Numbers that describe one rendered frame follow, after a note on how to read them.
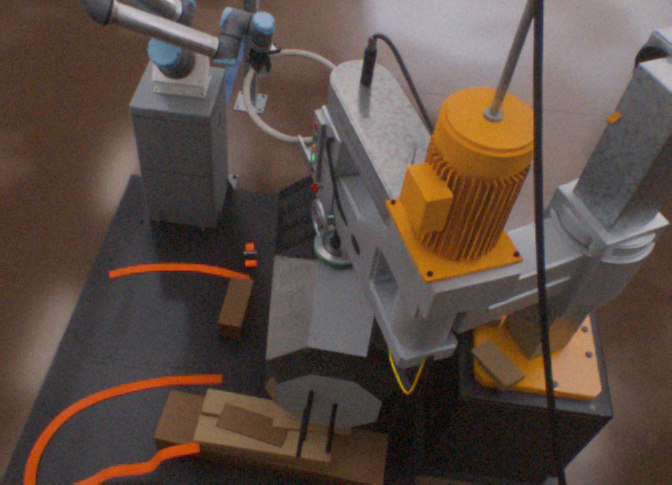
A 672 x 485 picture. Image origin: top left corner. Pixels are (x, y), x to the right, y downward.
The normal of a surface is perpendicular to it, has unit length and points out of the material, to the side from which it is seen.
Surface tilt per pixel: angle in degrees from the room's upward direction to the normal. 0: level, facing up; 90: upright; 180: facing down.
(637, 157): 90
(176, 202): 90
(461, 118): 0
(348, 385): 90
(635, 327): 0
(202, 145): 90
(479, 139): 0
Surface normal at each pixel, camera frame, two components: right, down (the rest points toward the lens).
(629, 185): -0.91, 0.25
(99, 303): 0.09, -0.64
